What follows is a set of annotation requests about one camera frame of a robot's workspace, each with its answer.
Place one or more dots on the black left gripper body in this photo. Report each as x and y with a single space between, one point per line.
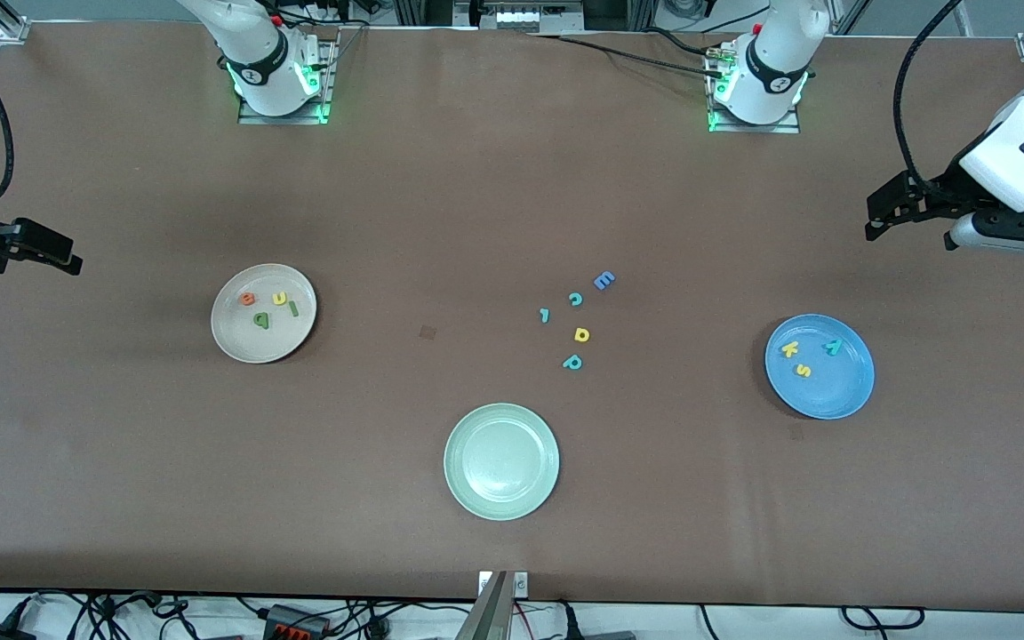
942 193

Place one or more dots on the teal letter y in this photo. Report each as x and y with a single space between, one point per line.
833 348

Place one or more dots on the yellow letter k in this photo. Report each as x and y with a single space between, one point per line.
789 349

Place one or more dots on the green letter q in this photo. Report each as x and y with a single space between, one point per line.
260 319

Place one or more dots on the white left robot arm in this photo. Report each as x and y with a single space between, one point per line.
1019 151

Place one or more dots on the blue plate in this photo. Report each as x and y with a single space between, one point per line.
820 391

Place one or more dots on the beige brown plate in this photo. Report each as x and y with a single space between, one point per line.
245 342

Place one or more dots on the blue letter E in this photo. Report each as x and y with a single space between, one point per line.
604 281

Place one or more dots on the teal letter p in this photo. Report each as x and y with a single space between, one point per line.
572 362

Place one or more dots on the brown table cloth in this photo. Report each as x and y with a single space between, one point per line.
512 178

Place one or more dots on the black orange power strip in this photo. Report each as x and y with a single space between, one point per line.
294 620

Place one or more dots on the pale green plate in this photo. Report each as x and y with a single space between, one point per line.
501 461

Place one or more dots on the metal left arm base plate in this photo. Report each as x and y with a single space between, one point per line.
788 127

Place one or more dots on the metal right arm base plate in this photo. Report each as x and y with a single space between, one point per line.
325 102

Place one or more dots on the grey metal bracket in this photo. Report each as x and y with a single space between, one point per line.
494 613

